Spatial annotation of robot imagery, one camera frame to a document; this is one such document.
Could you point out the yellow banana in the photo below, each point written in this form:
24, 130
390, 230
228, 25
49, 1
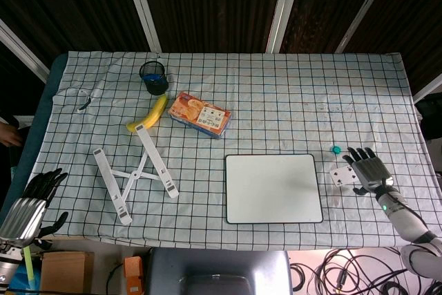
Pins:
152, 115

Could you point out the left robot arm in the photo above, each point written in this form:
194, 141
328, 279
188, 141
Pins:
6, 267

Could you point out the orange cracker box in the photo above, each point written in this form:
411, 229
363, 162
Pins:
200, 115

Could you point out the brown cardboard box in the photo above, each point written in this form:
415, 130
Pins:
65, 271

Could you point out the black mesh pen cup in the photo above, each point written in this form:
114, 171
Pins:
154, 78

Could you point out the person's hand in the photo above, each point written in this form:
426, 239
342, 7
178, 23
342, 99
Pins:
10, 135

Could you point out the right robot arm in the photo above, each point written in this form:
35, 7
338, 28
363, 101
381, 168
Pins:
407, 222

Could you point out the black bag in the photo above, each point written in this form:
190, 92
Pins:
430, 115

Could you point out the playing card four of spades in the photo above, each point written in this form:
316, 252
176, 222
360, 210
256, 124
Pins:
342, 176

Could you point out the teal round magnet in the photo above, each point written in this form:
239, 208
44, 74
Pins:
335, 149

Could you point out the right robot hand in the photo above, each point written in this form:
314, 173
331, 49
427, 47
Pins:
369, 169

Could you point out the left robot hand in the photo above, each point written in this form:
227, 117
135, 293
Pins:
24, 212

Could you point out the white folding laptop stand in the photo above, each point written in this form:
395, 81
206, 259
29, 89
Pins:
134, 174

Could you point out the white checkered tablecloth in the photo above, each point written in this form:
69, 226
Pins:
241, 101

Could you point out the white rectangular board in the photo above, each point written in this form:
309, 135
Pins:
273, 188

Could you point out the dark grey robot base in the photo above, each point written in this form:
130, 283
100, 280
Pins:
217, 271

